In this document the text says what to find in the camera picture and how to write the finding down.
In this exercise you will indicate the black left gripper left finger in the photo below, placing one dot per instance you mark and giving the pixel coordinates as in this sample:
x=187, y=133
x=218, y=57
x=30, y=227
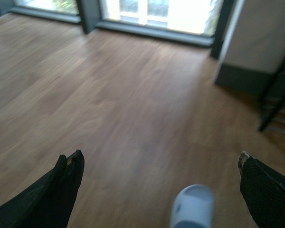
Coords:
x=48, y=202

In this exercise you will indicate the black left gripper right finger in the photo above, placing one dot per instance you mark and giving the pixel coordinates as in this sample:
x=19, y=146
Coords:
x=263, y=190

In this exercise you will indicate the light blue slipper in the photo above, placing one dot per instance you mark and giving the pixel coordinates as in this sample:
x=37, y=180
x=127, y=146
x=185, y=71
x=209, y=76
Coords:
x=193, y=207

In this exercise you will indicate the black metal shoe rack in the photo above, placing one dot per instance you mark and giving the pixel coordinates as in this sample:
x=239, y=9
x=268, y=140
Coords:
x=272, y=102

